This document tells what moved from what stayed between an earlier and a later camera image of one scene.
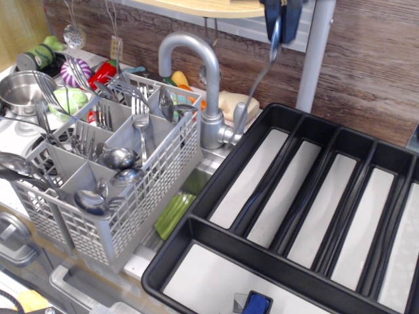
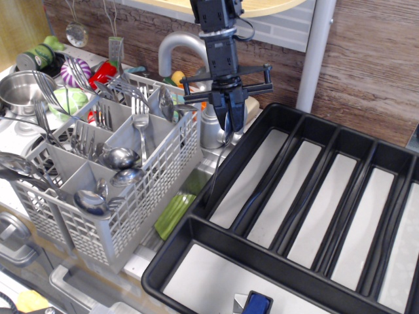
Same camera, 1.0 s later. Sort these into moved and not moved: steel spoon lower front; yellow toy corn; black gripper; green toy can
Moved: black gripper
Not moved: steel spoon lower front; yellow toy corn; green toy can
